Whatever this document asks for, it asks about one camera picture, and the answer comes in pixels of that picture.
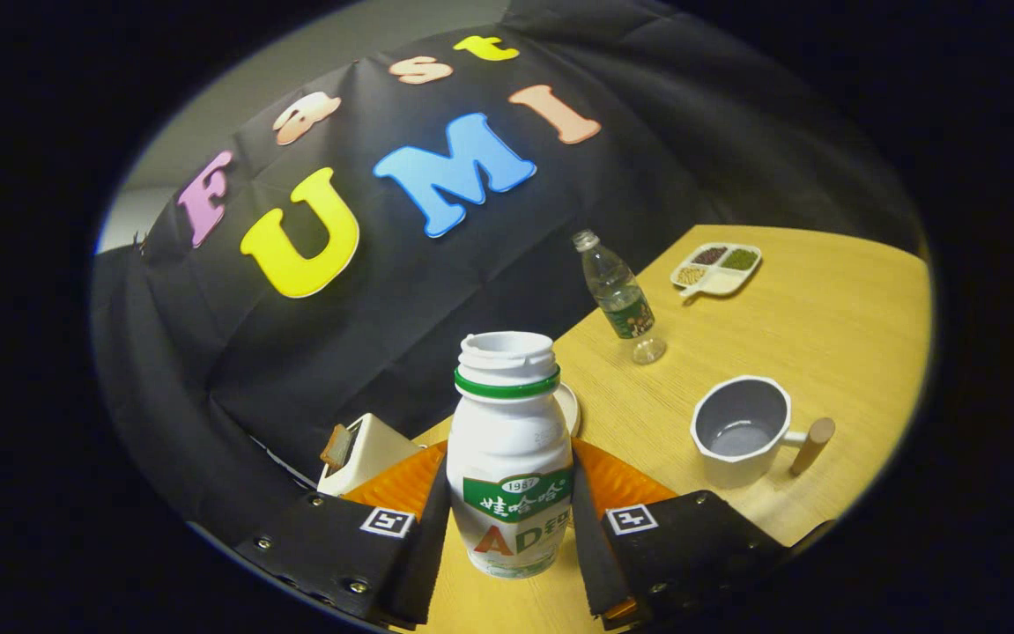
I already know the white divided dish with grains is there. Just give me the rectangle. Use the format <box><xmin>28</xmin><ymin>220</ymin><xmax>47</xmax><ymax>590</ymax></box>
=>
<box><xmin>670</xmin><ymin>242</ymin><xmax>763</xmax><ymax>305</ymax></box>

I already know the clear plastic water bottle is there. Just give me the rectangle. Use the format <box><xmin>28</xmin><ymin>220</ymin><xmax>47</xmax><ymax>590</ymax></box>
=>
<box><xmin>571</xmin><ymin>229</ymin><xmax>668</xmax><ymax>366</ymax></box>

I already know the white cup with wooden handle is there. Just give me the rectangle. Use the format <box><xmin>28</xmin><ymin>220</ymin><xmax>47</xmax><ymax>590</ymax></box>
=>
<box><xmin>690</xmin><ymin>375</ymin><xmax>837</xmax><ymax>490</ymax></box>

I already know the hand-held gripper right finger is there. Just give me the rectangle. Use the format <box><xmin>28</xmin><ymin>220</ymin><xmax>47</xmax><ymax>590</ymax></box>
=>
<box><xmin>570</xmin><ymin>439</ymin><xmax>838</xmax><ymax>630</ymax></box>

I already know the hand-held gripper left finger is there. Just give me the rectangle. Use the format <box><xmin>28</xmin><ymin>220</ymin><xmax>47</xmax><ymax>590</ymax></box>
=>
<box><xmin>238</xmin><ymin>440</ymin><xmax>453</xmax><ymax>630</ymax></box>

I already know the wooden table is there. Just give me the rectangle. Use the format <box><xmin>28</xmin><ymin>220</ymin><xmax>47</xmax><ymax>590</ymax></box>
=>
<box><xmin>388</xmin><ymin>225</ymin><xmax>932</xmax><ymax>634</ymax></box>

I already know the white juice bottle green label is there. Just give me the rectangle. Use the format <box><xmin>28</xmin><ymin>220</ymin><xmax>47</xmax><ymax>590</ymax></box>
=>
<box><xmin>447</xmin><ymin>331</ymin><xmax>576</xmax><ymax>580</ymax></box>

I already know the black backdrop cloth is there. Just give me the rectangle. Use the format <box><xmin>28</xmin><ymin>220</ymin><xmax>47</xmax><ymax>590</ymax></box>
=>
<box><xmin>91</xmin><ymin>0</ymin><xmax>926</xmax><ymax>564</ymax></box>

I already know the small white plate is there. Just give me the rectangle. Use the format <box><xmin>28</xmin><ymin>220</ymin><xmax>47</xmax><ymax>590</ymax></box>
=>
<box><xmin>553</xmin><ymin>381</ymin><xmax>581</xmax><ymax>439</ymax></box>

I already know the toast bread slice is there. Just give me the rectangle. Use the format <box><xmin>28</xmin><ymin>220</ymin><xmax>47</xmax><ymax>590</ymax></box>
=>
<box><xmin>322</xmin><ymin>424</ymin><xmax>353</xmax><ymax>468</ymax></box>

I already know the white toaster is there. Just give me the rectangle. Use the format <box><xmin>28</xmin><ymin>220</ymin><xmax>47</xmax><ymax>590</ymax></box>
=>
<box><xmin>317</xmin><ymin>412</ymin><xmax>424</xmax><ymax>498</ymax></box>

